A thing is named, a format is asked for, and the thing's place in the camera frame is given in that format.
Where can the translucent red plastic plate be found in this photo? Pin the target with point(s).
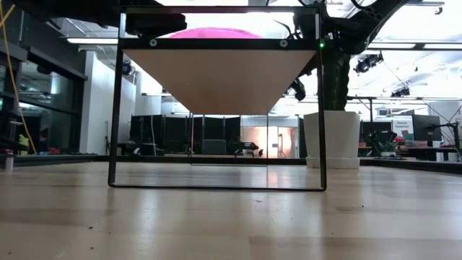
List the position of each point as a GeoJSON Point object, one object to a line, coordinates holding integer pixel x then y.
{"type": "Point", "coordinates": [216, 33]}

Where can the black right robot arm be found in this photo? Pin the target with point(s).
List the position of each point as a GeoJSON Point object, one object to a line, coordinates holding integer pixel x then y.
{"type": "Point", "coordinates": [361, 25]}

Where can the tall green cactus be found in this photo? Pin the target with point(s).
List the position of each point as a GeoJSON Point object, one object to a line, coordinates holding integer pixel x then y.
{"type": "Point", "coordinates": [335, 79]}

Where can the black ceiling spotlight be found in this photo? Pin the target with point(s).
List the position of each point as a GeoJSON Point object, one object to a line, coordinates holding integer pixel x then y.
{"type": "Point", "coordinates": [299, 90]}
{"type": "Point", "coordinates": [366, 64]}

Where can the ceiling light strip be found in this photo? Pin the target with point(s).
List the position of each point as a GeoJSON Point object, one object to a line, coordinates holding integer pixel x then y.
{"type": "Point", "coordinates": [92, 40]}

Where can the black partition screen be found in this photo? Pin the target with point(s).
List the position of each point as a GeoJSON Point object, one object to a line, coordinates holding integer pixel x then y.
{"type": "Point", "coordinates": [173, 131]}

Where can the white hexagonal plant pot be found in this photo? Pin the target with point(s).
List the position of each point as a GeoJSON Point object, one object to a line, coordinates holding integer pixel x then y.
{"type": "Point", "coordinates": [332, 141]}

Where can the dark computer monitor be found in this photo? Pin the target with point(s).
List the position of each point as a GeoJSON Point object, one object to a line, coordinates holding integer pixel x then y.
{"type": "Point", "coordinates": [375, 130]}
{"type": "Point", "coordinates": [426, 128]}

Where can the grey upholstered chair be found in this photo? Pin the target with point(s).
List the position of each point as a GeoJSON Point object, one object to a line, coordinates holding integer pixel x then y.
{"type": "Point", "coordinates": [214, 147]}

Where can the white printed sign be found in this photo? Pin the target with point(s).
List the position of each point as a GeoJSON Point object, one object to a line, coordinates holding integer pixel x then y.
{"type": "Point", "coordinates": [402, 127]}

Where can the small potted plant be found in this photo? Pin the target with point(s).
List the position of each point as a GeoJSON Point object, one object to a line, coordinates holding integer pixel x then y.
{"type": "Point", "coordinates": [387, 148]}

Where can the red item on bench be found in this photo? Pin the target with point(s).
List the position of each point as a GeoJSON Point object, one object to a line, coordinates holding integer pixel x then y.
{"type": "Point", "coordinates": [54, 150]}

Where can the yellow-green bottle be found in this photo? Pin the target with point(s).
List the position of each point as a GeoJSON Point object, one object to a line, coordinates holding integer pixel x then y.
{"type": "Point", "coordinates": [24, 144]}

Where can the wooden shelf with black frame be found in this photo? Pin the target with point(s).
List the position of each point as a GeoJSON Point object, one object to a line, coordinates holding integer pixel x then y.
{"type": "Point", "coordinates": [223, 79]}

